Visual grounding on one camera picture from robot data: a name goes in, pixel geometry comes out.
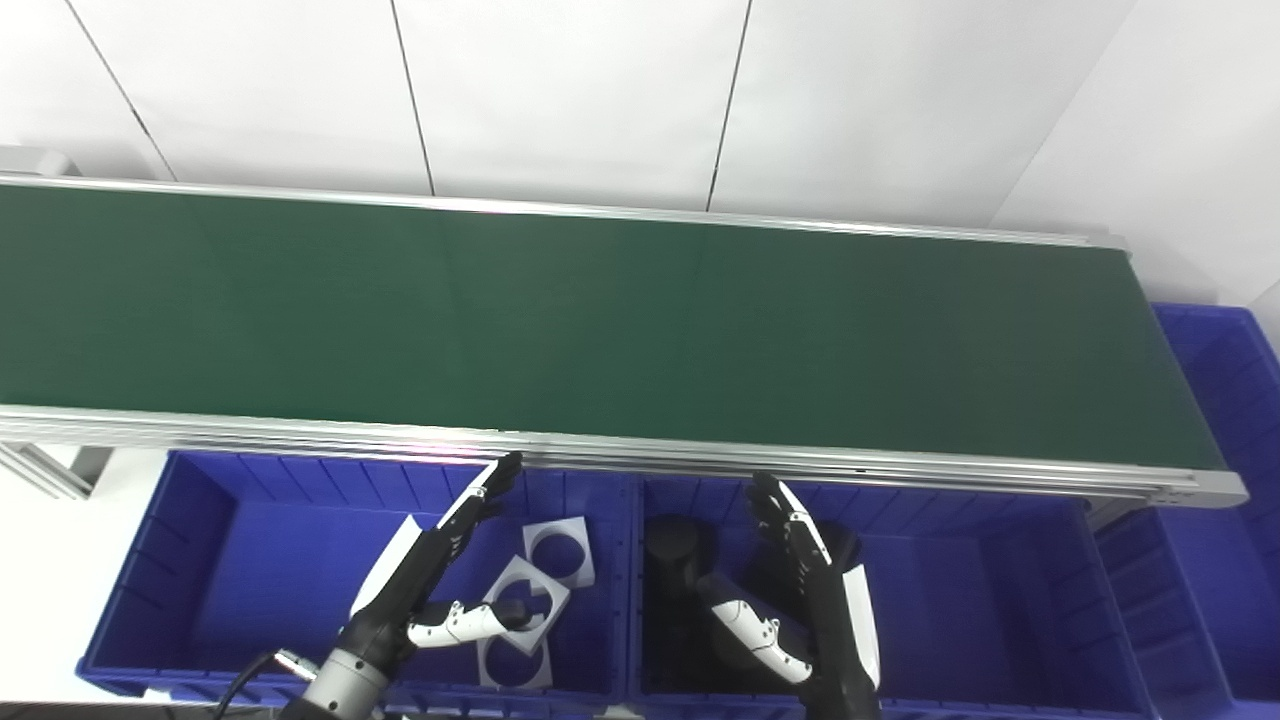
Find black cylinder part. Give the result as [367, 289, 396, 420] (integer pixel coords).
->
[645, 515, 713, 601]

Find blue plastic bin white parts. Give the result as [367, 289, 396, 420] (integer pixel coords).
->
[75, 448, 636, 706]

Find aluminium conveyor support frame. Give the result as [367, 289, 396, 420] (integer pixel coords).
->
[0, 442, 113, 501]

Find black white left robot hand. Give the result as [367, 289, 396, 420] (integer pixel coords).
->
[345, 452, 536, 666]

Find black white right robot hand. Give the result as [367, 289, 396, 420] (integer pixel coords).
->
[697, 472, 883, 716]

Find white square part round hole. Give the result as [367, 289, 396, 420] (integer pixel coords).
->
[478, 635, 554, 691]
[483, 555, 571, 656]
[523, 516, 597, 591]

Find blue plastic bin black parts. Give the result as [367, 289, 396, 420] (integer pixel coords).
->
[625, 475, 1156, 720]

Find grey conveyor end box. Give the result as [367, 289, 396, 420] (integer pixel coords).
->
[0, 145, 76, 181]

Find green conveyor belt aluminium frame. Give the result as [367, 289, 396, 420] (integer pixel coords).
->
[0, 172, 1249, 509]

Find empty blue plastic bin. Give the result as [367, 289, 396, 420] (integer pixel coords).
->
[1095, 303, 1280, 720]

